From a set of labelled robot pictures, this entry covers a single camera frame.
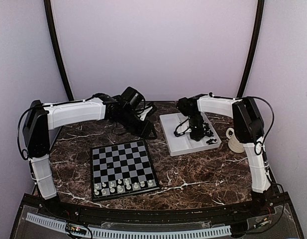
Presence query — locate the black front rail base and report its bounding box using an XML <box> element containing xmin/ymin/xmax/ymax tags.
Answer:
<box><xmin>10</xmin><ymin>193</ymin><xmax>304</xmax><ymax>239</ymax></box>

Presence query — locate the black frame post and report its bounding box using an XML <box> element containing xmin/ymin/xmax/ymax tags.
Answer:
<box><xmin>43</xmin><ymin>0</ymin><xmax>74</xmax><ymax>101</ymax></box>
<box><xmin>236</xmin><ymin>0</ymin><xmax>265</xmax><ymax>98</ymax></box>

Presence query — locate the white slotted cable duct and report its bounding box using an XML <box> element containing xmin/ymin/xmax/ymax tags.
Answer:
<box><xmin>25</xmin><ymin>213</ymin><xmax>231</xmax><ymax>239</ymax></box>

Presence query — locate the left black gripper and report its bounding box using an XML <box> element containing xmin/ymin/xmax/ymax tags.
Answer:
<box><xmin>115</xmin><ymin>108</ymin><xmax>158</xmax><ymax>139</ymax></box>

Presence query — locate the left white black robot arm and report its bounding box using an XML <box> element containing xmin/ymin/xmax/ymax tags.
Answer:
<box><xmin>16</xmin><ymin>87</ymin><xmax>157</xmax><ymax>217</ymax></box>

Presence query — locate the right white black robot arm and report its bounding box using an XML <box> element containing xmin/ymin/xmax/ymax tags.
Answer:
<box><xmin>174</xmin><ymin>93</ymin><xmax>271</xmax><ymax>193</ymax></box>

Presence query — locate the black grey chessboard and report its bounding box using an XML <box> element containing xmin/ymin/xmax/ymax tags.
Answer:
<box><xmin>90</xmin><ymin>139</ymin><xmax>160</xmax><ymax>202</ymax></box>

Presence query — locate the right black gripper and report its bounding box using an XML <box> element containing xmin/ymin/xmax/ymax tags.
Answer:
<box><xmin>188</xmin><ymin>113</ymin><xmax>205</xmax><ymax>141</ymax></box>

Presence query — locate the pile of black chess pieces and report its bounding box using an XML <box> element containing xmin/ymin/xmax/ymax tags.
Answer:
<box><xmin>204</xmin><ymin>123</ymin><xmax>217</xmax><ymax>145</ymax></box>

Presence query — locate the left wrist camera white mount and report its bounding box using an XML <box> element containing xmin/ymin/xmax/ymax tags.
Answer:
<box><xmin>137</xmin><ymin>102</ymin><xmax>157</xmax><ymax>121</ymax></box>

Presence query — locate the left black frame post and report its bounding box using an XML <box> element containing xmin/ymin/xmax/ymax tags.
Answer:
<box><xmin>43</xmin><ymin>0</ymin><xmax>74</xmax><ymax>101</ymax></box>

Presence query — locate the white plastic compartment tray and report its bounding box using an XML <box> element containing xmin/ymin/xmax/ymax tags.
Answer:
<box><xmin>160</xmin><ymin>113</ymin><xmax>221</xmax><ymax>156</ymax></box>

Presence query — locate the right black frame post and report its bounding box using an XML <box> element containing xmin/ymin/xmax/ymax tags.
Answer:
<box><xmin>236</xmin><ymin>0</ymin><xmax>265</xmax><ymax>98</ymax></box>

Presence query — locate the cream ribbed mug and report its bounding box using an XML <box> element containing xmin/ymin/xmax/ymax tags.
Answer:
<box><xmin>226</xmin><ymin>127</ymin><xmax>245</xmax><ymax>153</ymax></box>

